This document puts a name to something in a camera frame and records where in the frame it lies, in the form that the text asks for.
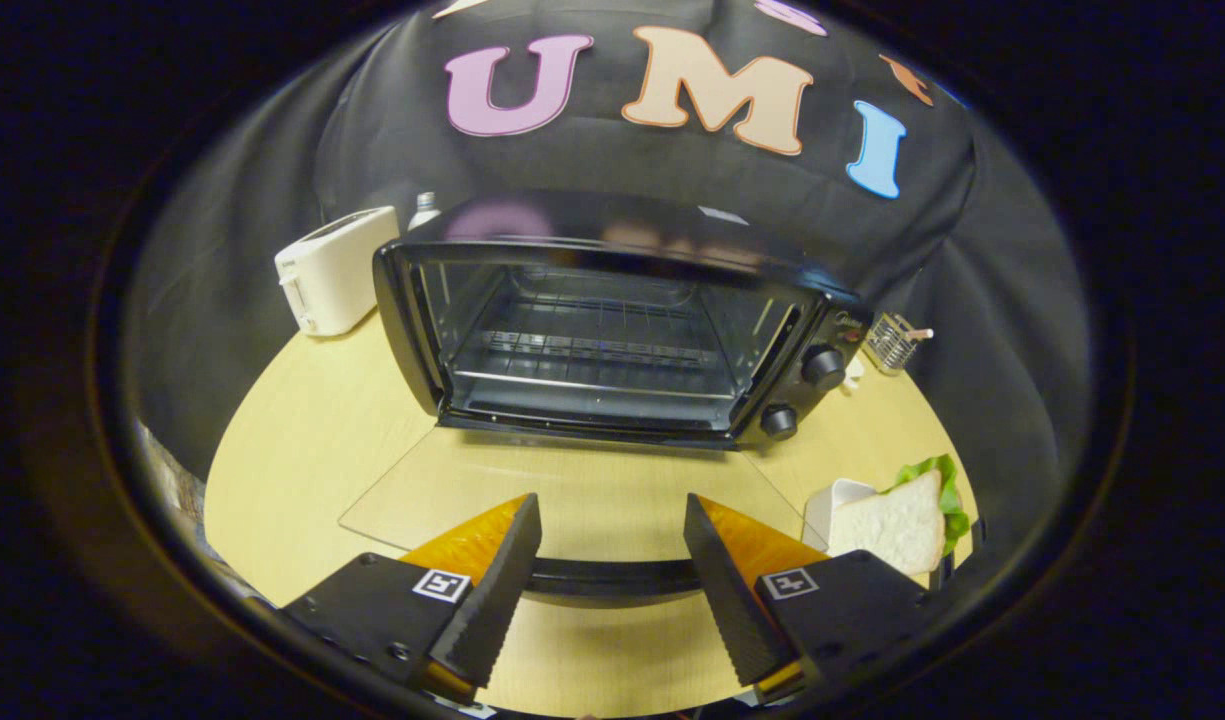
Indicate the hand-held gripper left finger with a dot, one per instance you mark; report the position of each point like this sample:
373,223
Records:
497,590

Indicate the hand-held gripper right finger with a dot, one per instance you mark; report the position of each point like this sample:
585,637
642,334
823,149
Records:
727,590

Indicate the lettuce sandwich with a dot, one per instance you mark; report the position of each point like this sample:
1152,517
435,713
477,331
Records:
897,525

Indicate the black toaster oven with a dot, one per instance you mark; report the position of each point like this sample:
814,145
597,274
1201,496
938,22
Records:
817,300

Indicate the white bread toaster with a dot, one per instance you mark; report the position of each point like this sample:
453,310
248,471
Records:
332,270

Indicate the white rectangular tray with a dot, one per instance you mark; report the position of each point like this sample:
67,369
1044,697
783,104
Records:
837,500

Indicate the white divided seasoning dish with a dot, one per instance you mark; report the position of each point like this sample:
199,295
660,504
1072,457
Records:
852,372

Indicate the small silver bottle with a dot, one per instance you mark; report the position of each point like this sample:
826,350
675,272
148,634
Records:
424,212

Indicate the black backdrop cloth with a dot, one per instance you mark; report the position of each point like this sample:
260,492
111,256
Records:
622,160

